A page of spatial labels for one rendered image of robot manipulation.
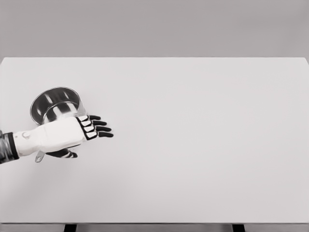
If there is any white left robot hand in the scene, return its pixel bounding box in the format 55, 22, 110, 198
41, 115, 114, 159

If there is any shiny steel pot with handle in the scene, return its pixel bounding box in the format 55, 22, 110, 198
29, 86, 89, 163

